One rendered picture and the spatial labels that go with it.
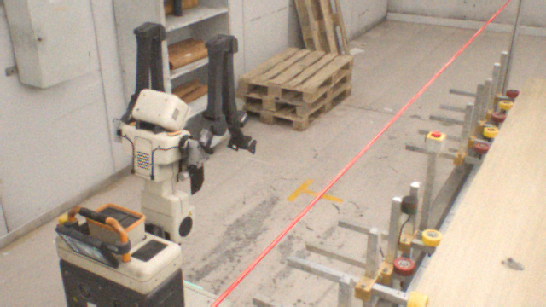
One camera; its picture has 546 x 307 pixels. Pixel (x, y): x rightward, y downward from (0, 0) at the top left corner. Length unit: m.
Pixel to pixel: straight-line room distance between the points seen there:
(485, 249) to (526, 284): 0.23
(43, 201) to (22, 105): 0.73
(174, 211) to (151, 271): 0.39
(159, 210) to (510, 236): 1.56
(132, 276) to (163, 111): 0.71
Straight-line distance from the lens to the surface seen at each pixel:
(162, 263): 2.51
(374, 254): 2.07
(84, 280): 2.77
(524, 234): 2.66
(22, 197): 4.29
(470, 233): 2.59
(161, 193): 2.72
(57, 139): 4.36
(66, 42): 3.97
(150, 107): 2.61
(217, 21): 5.10
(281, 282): 3.63
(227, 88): 2.64
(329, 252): 2.43
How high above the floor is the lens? 2.27
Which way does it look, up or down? 26 degrees down
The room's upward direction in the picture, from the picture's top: straight up
